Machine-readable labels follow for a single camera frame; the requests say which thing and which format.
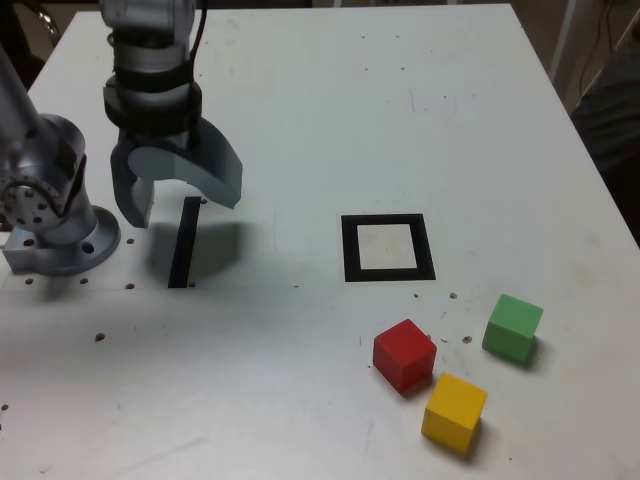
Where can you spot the red cube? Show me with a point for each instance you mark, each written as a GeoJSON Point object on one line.
{"type": "Point", "coordinates": [400, 355]}

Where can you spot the yellow cube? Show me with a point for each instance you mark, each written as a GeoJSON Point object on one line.
{"type": "Point", "coordinates": [450, 410]}

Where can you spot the white metal frame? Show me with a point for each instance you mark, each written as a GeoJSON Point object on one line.
{"type": "Point", "coordinates": [562, 40]}

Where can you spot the black tape strip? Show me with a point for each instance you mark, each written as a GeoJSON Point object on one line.
{"type": "Point", "coordinates": [182, 250]}

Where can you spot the green cube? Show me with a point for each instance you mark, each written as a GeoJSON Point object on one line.
{"type": "Point", "coordinates": [510, 325]}

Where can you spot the black tape square outline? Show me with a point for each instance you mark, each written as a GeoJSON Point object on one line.
{"type": "Point", "coordinates": [350, 250]}

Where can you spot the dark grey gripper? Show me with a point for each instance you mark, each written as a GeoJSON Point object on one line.
{"type": "Point", "coordinates": [160, 142]}

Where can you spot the chrome chair frame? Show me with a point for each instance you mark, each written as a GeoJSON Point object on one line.
{"type": "Point", "coordinates": [51, 27]}

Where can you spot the person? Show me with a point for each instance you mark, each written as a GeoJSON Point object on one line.
{"type": "Point", "coordinates": [615, 110]}

